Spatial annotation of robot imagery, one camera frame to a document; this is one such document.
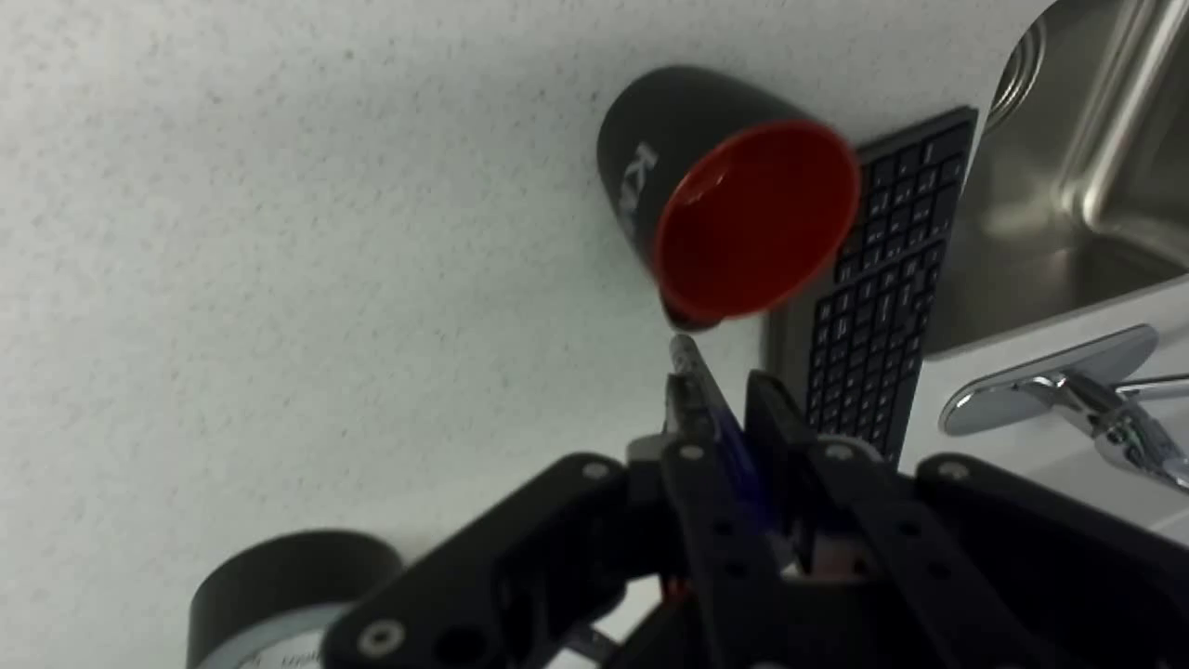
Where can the chrome faucet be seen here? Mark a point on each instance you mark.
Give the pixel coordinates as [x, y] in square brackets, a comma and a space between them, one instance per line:
[1091, 396]

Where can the blue capped marker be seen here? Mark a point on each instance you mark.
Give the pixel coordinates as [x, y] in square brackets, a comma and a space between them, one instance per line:
[727, 439]

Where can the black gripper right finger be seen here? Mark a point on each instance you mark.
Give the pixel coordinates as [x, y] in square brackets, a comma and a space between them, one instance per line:
[968, 570]

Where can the stainless steel sink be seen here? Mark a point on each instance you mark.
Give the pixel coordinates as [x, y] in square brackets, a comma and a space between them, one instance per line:
[1091, 159]

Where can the metal sink drain strainer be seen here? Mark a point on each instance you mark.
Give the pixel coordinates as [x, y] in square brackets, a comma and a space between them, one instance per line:
[1023, 69]

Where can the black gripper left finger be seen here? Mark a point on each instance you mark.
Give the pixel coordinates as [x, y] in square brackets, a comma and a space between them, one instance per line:
[532, 570]

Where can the black keyboard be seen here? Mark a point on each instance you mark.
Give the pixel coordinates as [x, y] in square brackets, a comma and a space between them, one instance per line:
[886, 285]

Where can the black mug with orange inside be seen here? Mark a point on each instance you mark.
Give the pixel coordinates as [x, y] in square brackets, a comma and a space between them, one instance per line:
[756, 224]

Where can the grey tape roll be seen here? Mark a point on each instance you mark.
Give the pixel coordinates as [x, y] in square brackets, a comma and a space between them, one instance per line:
[278, 596]

